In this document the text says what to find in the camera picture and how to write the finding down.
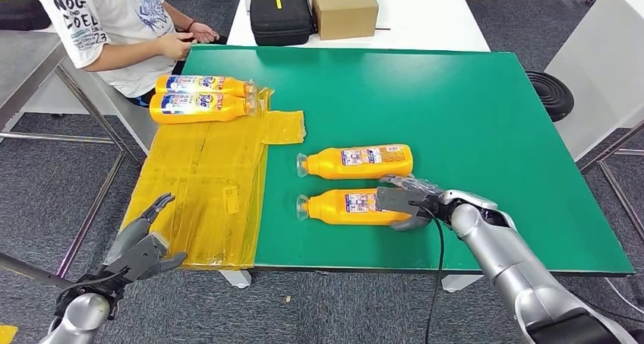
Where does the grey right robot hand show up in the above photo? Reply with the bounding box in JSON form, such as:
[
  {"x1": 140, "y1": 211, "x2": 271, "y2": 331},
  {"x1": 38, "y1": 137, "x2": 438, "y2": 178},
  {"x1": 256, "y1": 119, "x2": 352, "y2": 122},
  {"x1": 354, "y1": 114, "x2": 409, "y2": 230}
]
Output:
[{"x1": 378, "y1": 174, "x2": 447, "y2": 232}]

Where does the person's left hand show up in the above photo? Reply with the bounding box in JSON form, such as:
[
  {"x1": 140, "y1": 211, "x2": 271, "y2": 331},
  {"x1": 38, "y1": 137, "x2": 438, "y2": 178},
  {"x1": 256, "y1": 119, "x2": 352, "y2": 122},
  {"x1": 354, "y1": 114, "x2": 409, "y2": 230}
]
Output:
[{"x1": 186, "y1": 21, "x2": 221, "y2": 44}]

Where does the person's right hand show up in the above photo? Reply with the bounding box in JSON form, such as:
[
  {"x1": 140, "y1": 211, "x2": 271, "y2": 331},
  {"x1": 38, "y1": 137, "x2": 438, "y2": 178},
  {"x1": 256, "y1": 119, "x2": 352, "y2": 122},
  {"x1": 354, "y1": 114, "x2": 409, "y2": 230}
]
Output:
[{"x1": 158, "y1": 31, "x2": 194, "y2": 61}]

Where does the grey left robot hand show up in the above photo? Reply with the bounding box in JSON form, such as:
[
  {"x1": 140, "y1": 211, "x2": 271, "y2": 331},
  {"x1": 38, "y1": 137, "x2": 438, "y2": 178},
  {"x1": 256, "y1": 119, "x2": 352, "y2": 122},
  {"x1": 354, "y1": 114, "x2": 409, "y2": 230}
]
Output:
[{"x1": 100, "y1": 193, "x2": 188, "y2": 281}]

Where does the orange detergent bottle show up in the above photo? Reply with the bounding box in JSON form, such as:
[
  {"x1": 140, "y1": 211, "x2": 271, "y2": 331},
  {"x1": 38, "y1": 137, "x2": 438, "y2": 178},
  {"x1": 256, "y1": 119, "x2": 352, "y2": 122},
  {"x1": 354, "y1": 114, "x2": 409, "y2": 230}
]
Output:
[
  {"x1": 148, "y1": 92, "x2": 258, "y2": 125},
  {"x1": 295, "y1": 144, "x2": 415, "y2": 181},
  {"x1": 295, "y1": 188, "x2": 418, "y2": 227},
  {"x1": 154, "y1": 74, "x2": 257, "y2": 99}
]

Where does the black carrying case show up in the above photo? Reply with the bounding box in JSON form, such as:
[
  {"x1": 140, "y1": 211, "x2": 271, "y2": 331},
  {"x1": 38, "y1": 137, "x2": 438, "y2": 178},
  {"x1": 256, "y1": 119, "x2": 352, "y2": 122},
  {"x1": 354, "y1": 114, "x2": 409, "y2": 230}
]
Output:
[
  {"x1": 0, "y1": 0, "x2": 52, "y2": 32},
  {"x1": 249, "y1": 0, "x2": 316, "y2": 47}
]

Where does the green table board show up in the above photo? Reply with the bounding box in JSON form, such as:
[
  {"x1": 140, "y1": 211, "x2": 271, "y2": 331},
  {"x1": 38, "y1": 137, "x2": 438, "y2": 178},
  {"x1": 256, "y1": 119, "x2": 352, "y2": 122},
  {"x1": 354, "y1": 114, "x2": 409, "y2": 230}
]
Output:
[{"x1": 168, "y1": 45, "x2": 635, "y2": 277}]

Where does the yellow plastic sheet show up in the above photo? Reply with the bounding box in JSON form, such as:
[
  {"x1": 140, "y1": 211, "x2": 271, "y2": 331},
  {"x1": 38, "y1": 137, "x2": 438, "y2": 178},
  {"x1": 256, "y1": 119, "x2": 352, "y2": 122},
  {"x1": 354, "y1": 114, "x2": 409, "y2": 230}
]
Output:
[{"x1": 120, "y1": 87, "x2": 306, "y2": 273}]

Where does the white table foot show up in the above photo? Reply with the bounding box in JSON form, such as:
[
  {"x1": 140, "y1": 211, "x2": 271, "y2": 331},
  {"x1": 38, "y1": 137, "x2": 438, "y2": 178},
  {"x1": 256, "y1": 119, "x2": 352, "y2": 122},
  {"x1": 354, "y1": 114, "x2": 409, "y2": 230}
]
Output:
[
  {"x1": 441, "y1": 275, "x2": 484, "y2": 293},
  {"x1": 219, "y1": 270, "x2": 253, "y2": 291}
]

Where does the brown cardboard box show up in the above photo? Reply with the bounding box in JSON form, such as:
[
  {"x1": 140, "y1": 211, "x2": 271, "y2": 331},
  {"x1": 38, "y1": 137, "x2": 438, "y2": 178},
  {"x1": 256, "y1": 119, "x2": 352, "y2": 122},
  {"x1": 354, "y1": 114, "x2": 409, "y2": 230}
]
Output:
[{"x1": 310, "y1": 0, "x2": 380, "y2": 42}]

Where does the steel table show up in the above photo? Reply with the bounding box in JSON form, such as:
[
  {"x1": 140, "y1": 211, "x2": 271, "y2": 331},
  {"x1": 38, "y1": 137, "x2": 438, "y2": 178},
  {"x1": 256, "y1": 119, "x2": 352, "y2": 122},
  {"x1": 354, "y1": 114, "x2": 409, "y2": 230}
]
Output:
[{"x1": 0, "y1": 30, "x2": 144, "y2": 298}]

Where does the white table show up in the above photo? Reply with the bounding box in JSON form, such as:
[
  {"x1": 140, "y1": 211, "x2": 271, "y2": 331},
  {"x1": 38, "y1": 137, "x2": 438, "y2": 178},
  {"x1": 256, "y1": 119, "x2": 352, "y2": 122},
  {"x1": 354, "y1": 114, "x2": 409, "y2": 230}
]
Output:
[
  {"x1": 543, "y1": 0, "x2": 644, "y2": 245},
  {"x1": 226, "y1": 0, "x2": 491, "y2": 53}
]

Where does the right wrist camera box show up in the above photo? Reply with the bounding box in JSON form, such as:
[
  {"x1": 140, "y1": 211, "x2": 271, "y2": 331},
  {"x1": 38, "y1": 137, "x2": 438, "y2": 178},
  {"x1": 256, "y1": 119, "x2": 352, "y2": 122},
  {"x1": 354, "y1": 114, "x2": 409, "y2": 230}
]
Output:
[{"x1": 374, "y1": 185, "x2": 428, "y2": 217}]

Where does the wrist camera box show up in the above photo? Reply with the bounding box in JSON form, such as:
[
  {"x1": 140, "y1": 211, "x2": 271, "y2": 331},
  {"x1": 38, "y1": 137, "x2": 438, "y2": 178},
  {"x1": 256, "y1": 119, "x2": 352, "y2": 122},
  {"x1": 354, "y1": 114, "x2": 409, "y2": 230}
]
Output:
[
  {"x1": 116, "y1": 232, "x2": 171, "y2": 281},
  {"x1": 374, "y1": 185, "x2": 428, "y2": 217}
]

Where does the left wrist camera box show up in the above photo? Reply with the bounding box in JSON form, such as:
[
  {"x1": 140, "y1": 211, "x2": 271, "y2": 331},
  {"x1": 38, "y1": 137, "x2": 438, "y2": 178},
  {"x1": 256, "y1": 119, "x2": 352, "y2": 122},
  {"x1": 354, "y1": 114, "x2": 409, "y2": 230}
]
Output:
[{"x1": 116, "y1": 232, "x2": 171, "y2": 281}]

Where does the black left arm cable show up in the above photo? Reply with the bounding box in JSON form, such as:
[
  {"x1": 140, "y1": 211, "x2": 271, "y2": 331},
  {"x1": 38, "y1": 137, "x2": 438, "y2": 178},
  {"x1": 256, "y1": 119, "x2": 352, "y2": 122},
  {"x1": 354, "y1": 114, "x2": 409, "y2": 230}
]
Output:
[{"x1": 54, "y1": 268, "x2": 131, "y2": 310}]

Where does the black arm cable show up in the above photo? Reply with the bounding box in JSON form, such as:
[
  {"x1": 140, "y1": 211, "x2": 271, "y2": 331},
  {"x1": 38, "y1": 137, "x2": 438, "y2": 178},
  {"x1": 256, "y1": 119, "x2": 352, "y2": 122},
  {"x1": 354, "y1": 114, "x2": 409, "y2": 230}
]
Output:
[
  {"x1": 54, "y1": 268, "x2": 131, "y2": 310},
  {"x1": 409, "y1": 200, "x2": 447, "y2": 344}
]

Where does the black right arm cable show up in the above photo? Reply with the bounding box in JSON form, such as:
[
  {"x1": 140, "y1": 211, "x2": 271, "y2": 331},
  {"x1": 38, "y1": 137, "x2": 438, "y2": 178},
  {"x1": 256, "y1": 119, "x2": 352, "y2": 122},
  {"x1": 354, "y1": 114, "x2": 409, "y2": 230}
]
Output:
[{"x1": 409, "y1": 200, "x2": 447, "y2": 344}]

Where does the white floor cable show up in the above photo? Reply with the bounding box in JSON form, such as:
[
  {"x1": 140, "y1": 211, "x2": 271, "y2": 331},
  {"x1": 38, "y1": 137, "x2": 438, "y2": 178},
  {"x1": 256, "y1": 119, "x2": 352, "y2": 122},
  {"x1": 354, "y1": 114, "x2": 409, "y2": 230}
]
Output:
[{"x1": 602, "y1": 279, "x2": 644, "y2": 318}]

